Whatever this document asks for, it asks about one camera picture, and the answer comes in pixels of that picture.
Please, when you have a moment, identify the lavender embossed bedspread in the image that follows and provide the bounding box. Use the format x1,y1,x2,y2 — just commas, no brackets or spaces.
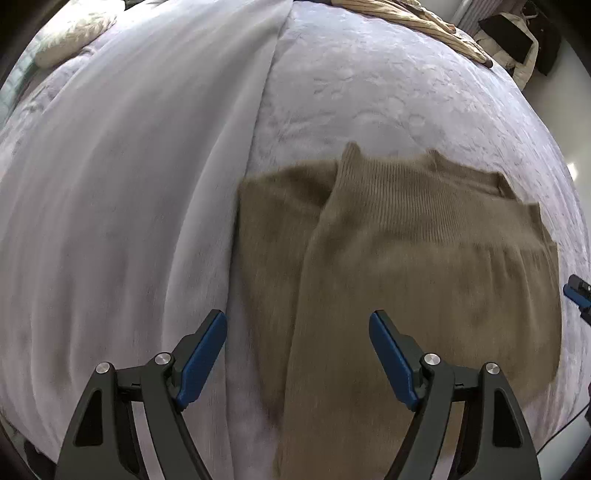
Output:
0,0,583,480

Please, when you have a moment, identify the beige striped garment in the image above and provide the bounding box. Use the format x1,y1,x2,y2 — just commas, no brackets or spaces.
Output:
331,0,494,69

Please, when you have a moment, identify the olive brown knit sweater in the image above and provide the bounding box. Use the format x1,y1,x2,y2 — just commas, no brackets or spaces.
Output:
235,141,563,480

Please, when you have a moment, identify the white and black jacket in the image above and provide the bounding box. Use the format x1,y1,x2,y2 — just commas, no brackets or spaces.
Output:
475,0,563,90

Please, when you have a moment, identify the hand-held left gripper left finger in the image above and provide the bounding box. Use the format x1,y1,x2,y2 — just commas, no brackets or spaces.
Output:
54,309,228,480

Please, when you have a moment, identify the white radiator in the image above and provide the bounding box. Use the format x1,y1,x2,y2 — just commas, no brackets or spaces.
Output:
454,0,491,34

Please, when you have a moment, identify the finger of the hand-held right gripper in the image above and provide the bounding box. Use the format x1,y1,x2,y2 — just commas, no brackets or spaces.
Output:
563,274,591,325

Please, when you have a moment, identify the white quilted cushion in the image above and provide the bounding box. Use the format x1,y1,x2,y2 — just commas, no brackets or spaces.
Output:
0,46,43,116

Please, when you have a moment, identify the cream knitted pillow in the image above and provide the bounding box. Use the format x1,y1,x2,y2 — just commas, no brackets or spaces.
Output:
34,8,119,70

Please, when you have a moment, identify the light blue blanket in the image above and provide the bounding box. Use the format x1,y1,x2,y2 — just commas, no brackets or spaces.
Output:
0,0,296,464

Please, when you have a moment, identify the black cable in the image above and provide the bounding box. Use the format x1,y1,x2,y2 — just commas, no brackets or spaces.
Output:
538,405,591,454

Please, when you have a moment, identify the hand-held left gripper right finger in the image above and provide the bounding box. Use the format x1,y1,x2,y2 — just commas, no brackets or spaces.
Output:
368,310,542,480

